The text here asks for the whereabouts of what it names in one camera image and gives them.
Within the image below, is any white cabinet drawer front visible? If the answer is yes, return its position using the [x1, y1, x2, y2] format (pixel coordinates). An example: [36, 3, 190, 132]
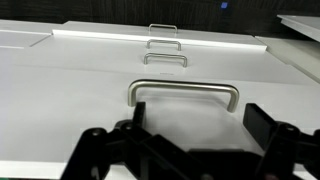
[0, 33, 268, 60]
[0, 49, 315, 85]

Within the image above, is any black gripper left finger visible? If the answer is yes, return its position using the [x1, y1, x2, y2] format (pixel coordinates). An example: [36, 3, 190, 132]
[59, 101, 201, 180]

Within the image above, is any white protruding cabinet drawer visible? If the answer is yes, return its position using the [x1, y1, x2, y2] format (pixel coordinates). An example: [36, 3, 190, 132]
[51, 20, 268, 52]

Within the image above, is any large silver drawer handle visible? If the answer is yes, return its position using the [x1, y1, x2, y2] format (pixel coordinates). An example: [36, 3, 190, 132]
[127, 78, 240, 114]

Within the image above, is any white drawer holding tape rolls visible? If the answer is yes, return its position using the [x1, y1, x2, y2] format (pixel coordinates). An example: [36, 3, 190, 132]
[0, 63, 320, 180]

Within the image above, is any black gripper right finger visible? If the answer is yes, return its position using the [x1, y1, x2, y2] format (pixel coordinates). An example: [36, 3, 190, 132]
[242, 102, 320, 180]

